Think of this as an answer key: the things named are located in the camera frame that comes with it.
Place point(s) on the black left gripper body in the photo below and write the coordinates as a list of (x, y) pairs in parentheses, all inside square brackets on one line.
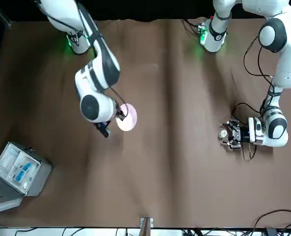
[(244, 134)]

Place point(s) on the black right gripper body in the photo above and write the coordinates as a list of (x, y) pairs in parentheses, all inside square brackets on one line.
[(116, 111)]

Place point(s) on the white vitamin bottle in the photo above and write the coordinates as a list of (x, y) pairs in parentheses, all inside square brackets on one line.
[(223, 134)]

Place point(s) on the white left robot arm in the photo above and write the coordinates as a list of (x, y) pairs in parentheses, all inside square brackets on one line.
[(290, 61)]

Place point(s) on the open aluminium case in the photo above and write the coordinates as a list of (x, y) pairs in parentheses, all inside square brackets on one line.
[(39, 177)]

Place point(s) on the blue packet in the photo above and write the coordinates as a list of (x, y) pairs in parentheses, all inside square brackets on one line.
[(24, 169)]

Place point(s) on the small white round container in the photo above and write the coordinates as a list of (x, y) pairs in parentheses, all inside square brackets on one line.
[(25, 185)]

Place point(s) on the white desk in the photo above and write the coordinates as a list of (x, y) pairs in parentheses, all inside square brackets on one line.
[(106, 232)]

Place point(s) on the clear plastic bag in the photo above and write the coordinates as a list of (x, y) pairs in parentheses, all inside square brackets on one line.
[(6, 159)]

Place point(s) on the aluminium frame post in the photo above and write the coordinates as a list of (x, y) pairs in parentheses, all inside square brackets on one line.
[(146, 222)]

